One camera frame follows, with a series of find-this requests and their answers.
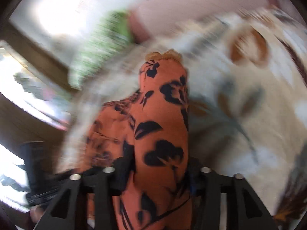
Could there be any green white patterned pillow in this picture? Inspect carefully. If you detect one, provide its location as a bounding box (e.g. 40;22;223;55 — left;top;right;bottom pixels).
68;10;134;90

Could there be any pink bolster pillow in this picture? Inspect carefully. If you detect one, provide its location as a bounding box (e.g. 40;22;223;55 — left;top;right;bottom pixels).
128;0;279;43

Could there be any orange black floral garment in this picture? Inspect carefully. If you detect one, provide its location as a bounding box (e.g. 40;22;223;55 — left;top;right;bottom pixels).
81;50;192;229

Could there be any wooden glass door cabinet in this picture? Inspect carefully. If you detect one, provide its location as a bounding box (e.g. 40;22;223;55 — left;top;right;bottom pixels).
1;23;75;211

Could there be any beige leaf pattern blanket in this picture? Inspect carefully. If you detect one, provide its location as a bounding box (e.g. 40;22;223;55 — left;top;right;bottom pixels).
57;8;306;229

